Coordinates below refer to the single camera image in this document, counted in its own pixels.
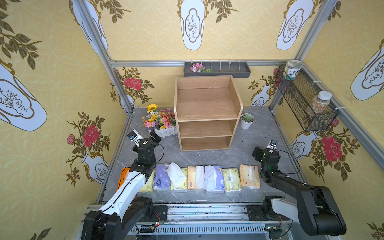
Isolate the small cactus white pot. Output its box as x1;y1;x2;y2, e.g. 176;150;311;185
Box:
240;113;255;130

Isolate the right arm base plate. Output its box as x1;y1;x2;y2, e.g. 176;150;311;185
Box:
244;205;280;221

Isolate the dark wall hook rack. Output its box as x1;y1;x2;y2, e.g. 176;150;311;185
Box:
184;61;251;78

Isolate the wooden three-tier shelf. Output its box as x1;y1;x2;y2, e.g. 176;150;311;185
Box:
174;75;243;152

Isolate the pink flower on rack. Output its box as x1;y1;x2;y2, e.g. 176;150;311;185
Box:
190;63;213;73

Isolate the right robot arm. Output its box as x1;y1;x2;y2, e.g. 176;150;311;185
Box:
252;147;347;236

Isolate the yellow floral pack bottom shelf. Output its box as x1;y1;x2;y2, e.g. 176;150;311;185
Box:
223;168;242;193

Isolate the yellow tissue pack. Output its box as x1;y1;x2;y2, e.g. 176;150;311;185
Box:
166;163;188;193

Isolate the black wire wall basket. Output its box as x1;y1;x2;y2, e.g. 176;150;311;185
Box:
276;66;339;132

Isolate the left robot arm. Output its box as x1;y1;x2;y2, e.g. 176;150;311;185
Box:
81;130;161;240

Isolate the orange tissue pack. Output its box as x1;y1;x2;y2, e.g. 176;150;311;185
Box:
117;167;130;191

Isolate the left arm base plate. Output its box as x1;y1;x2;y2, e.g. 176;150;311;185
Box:
142;205;168;223

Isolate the green-yellow tissue pack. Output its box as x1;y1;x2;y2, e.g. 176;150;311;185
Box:
139;170;156;194

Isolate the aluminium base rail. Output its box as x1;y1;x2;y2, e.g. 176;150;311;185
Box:
74;202;331;240

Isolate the printed lidded jar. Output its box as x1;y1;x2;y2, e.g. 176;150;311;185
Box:
282;60;303;80

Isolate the white purple tissue pack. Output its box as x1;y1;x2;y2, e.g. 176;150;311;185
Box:
204;166;225;194

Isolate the artificial flowers white fence planter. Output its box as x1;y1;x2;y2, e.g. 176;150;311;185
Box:
142;104;178;138

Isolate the clear jar white lid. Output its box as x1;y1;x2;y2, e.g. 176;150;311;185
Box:
306;91;333;117

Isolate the peach tissue pack bottom shelf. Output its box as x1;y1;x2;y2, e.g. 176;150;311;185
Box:
239;165;261;189

